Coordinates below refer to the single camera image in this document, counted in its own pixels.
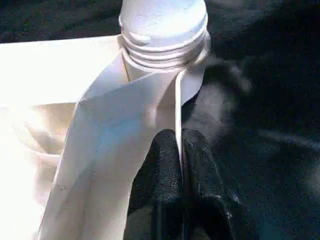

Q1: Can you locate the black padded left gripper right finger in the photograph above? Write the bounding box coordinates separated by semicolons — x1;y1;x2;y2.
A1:
182;128;241;240

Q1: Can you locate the white plastic table top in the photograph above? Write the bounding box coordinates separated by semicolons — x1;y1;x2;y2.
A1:
0;34;212;240

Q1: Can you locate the white plastic table leg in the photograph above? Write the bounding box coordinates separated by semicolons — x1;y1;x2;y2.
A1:
118;0;211;70

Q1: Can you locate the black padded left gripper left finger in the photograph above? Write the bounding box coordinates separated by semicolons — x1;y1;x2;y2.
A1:
124;128;185;240

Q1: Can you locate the black glossy mat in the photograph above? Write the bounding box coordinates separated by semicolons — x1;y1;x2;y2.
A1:
0;0;320;240

